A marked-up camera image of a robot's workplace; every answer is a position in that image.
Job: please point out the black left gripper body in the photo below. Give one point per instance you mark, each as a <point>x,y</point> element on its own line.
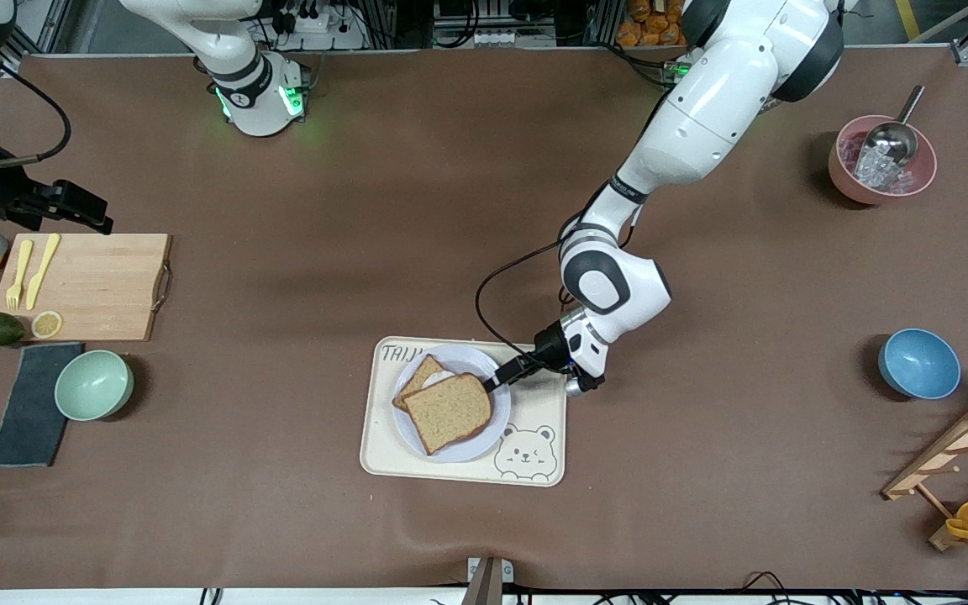
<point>548,347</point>

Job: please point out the pale round plate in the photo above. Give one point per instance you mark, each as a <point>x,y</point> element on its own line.
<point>471,357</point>

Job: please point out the fried egg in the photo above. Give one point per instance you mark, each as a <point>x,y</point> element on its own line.
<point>440,377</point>

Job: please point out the brown bread slice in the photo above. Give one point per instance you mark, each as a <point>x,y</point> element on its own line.
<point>418,378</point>
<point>449,413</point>

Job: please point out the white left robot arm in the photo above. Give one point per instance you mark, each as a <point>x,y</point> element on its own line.
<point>702,109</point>

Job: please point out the cream bear print tray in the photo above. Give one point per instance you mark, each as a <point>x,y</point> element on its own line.
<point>534,420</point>

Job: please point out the wooden cutting board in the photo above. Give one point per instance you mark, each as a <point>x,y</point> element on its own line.
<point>97,286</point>

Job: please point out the yellow plastic fork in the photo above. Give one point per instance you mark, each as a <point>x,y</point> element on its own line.
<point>20,269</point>

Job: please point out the yellow plastic knife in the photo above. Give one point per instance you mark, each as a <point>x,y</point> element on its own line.
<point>43,269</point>

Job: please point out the lemon half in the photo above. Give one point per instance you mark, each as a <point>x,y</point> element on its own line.
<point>47,324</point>

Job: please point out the mint green bowl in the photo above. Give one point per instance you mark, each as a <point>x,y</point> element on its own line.
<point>94,385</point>

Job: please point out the dark grey cloth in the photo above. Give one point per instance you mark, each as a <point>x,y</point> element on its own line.
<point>30,412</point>

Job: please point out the white power strip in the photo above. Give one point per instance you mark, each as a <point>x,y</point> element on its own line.
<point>316,23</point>

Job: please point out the pink bowl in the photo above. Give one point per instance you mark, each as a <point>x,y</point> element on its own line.
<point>844,181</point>

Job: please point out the bag of bread rolls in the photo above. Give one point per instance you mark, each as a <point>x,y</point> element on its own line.
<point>648,25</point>

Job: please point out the blue bowl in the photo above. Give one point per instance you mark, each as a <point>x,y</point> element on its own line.
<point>919,364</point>

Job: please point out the clear ice cubes pile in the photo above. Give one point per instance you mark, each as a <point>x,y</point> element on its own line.
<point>879,172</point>

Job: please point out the metal scoop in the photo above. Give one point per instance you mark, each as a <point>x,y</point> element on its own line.
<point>891,139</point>

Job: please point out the wooden cup rack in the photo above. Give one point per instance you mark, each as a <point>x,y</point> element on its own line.
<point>954,449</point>

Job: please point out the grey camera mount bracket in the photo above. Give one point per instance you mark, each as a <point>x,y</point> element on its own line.
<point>488,580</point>

